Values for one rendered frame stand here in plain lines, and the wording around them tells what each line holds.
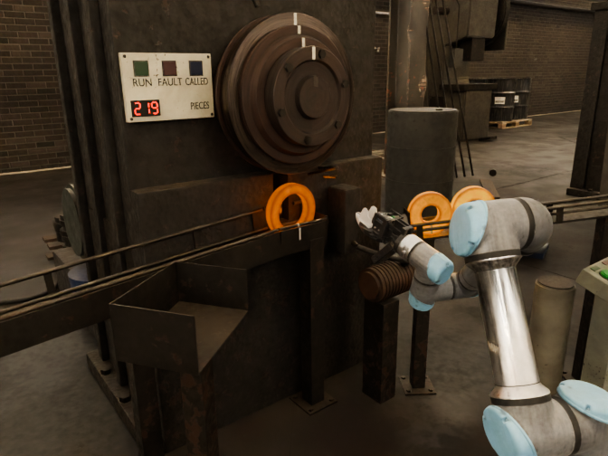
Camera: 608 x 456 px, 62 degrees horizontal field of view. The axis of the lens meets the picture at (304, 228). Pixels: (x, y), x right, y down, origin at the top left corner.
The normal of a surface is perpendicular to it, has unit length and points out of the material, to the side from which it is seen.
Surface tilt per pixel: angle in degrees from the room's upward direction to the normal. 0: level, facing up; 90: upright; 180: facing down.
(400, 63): 90
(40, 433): 0
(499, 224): 61
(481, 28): 92
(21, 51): 90
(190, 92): 90
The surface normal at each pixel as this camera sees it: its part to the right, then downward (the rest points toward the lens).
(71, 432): -0.01, -0.96
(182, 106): 0.61, 0.22
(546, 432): 0.19, -0.21
